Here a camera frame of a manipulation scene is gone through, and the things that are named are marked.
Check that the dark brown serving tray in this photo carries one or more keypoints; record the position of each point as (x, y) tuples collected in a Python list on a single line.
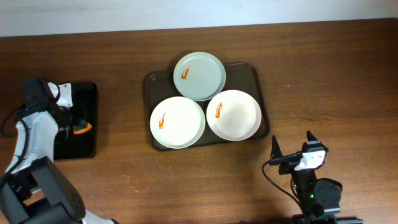
[(159, 86)]

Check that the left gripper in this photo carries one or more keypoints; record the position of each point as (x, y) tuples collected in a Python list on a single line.
[(74, 119)]

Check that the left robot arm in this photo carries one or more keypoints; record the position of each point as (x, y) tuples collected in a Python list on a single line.
[(33, 190)]

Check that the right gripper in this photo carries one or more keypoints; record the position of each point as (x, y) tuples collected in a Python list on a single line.
[(289, 159)]

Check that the green orange sponge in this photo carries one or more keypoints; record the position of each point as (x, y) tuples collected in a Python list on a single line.
[(82, 128)]

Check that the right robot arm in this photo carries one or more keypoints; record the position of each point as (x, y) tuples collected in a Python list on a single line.
[(318, 199)]

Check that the black rectangular tray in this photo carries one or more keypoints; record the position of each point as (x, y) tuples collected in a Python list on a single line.
[(70, 146)]

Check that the white plate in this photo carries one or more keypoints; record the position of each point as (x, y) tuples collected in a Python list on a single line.
[(233, 115), (177, 122)]

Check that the pale green plate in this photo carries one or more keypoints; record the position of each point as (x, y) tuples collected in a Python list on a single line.
[(199, 76)]

